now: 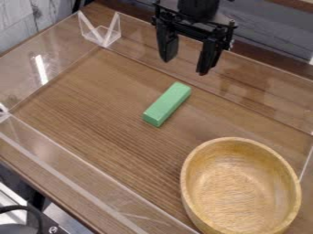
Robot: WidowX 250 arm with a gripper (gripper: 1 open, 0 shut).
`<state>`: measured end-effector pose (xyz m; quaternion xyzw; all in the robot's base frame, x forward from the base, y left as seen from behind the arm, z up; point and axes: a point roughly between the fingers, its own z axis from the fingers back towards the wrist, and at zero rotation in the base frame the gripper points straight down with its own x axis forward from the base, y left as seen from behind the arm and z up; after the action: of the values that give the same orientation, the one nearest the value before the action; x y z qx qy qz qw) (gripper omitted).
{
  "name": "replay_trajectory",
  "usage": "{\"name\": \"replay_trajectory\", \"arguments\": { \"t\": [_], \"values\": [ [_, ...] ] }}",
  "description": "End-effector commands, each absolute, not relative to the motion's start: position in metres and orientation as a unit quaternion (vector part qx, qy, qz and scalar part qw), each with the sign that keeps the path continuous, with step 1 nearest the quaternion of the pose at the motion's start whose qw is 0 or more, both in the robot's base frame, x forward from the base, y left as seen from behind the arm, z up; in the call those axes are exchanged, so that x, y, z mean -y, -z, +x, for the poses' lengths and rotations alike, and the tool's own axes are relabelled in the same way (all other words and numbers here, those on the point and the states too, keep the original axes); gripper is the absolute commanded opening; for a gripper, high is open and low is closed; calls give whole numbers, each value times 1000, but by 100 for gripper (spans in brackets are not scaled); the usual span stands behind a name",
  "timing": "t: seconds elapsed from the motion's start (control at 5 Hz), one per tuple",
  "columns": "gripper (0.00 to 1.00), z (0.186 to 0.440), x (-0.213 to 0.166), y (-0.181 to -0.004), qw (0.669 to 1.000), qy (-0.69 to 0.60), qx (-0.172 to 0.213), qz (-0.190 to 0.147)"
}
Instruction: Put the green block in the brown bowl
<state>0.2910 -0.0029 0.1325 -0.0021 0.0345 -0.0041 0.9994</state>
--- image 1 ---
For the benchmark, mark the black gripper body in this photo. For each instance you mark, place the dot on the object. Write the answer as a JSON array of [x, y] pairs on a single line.
[[199, 18]]

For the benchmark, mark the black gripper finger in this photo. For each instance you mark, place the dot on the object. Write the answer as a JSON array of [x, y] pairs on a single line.
[[168, 41], [209, 56]]

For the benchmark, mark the green rectangular block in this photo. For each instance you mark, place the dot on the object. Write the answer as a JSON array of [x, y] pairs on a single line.
[[166, 104]]

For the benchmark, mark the brown wooden bowl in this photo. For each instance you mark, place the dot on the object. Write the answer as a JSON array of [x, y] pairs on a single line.
[[239, 188]]

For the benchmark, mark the clear acrylic corner bracket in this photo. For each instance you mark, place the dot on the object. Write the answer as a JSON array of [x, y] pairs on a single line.
[[104, 36]]

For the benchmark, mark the black metal mount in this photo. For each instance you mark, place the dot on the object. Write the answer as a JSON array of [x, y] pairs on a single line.
[[57, 221]]

